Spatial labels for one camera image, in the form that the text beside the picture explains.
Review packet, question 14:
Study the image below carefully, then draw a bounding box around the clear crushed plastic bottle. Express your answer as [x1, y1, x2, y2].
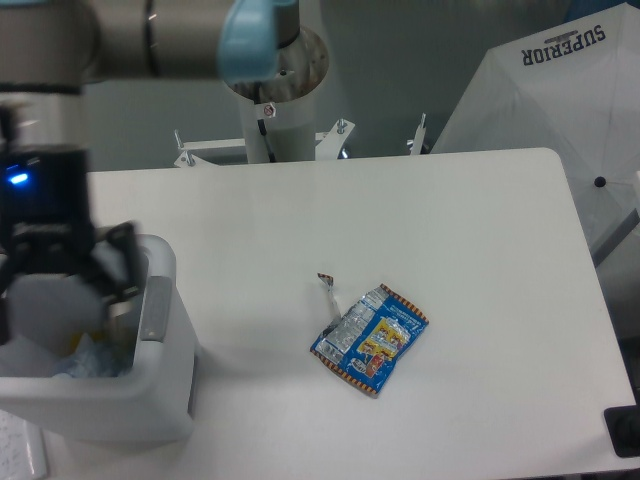
[50, 351, 135, 379]

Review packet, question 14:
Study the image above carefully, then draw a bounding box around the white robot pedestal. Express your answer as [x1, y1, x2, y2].
[227, 26, 329, 164]

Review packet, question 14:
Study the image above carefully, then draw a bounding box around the yellow wrapper in bin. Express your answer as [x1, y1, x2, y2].
[69, 328, 137, 357]

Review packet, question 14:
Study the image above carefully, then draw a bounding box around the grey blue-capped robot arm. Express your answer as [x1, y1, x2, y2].
[1, 1, 300, 306]

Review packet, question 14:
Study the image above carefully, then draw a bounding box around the white left mounting bracket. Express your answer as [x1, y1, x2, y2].
[173, 129, 247, 168]

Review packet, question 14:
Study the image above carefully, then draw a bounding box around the black device at table edge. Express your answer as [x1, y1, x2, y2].
[604, 405, 639, 458]

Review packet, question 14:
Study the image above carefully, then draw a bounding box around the white umbrella with lettering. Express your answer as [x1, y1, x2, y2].
[433, 3, 639, 250]

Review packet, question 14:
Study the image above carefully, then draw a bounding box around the blue snack wrapper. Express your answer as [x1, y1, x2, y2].
[310, 273, 429, 398]

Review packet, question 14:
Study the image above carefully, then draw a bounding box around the white right mounting bracket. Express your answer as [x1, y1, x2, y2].
[406, 113, 429, 155]

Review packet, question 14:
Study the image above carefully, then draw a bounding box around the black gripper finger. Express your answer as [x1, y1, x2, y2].
[82, 221, 143, 307]
[0, 254, 20, 345]

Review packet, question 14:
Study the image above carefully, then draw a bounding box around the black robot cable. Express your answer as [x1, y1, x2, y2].
[252, 79, 277, 164]

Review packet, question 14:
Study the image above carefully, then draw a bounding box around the white plastic trash can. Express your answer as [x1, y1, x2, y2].
[1, 235, 200, 442]

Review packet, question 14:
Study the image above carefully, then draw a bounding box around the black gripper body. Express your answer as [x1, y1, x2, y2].
[1, 148, 96, 278]

